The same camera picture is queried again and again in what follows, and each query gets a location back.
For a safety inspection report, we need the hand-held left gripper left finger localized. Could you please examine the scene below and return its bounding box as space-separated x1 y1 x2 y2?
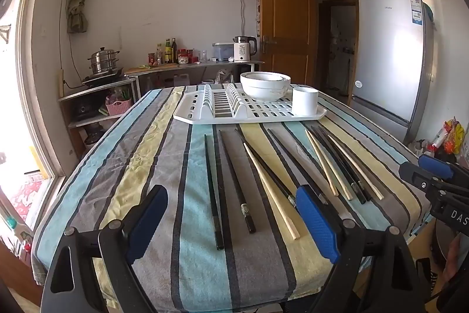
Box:
40 185 169 313

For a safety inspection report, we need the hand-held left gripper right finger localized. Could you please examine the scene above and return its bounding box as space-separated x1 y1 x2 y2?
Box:
295 185 436 313

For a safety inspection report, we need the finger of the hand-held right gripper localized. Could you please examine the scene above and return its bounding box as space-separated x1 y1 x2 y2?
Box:
399 162 469 194
418 155 469 185

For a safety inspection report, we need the wooden chopstick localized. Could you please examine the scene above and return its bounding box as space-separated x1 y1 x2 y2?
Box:
305 129 339 197
243 142 300 239
327 134 385 201
313 135 353 201

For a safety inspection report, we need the black chopstick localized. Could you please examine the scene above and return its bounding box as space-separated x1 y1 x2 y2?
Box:
218 130 257 234
204 134 225 251
318 125 372 202
311 130 367 204
235 128 297 207
267 128 328 205

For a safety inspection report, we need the white plastic dish rack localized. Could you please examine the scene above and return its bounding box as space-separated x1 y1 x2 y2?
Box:
172 83 328 125

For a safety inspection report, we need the white cup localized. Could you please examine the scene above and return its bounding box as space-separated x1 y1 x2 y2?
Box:
292 86 319 116

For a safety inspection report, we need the colourful snack bag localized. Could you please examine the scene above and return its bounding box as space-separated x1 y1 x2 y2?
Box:
432 119 466 156

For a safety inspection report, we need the striped tablecloth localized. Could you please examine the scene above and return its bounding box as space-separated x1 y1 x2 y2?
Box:
31 86 431 312

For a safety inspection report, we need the pink basket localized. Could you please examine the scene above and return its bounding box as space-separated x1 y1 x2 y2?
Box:
106 95 133 116

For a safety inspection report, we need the silver refrigerator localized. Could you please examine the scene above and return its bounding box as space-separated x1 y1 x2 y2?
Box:
348 0 435 145

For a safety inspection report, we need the low grey shelf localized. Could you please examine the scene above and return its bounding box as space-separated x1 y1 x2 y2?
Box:
58 76 142 148

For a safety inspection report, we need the black induction cooker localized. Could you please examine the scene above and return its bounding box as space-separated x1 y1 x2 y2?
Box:
81 68 125 84

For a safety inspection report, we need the wooden cutting board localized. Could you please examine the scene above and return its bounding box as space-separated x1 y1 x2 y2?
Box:
125 64 180 75

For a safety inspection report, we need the small white bowl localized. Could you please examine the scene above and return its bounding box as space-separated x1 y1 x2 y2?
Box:
245 73 284 82

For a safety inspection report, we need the steel steamer pot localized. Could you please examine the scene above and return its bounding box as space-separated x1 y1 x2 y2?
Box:
88 46 121 75

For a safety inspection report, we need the metal kitchen shelf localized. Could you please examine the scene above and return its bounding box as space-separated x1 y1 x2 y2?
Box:
124 60 265 94

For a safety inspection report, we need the clear plastic container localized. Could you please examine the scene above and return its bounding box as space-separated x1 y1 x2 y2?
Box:
213 42 235 61

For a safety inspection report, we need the white electric kettle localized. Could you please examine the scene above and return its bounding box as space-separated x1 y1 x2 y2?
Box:
232 36 258 63

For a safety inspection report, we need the wooden door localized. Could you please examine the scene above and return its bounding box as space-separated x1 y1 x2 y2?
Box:
259 0 317 86

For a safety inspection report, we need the window frame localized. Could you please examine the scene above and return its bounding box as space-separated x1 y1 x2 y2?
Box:
0 0 74 211

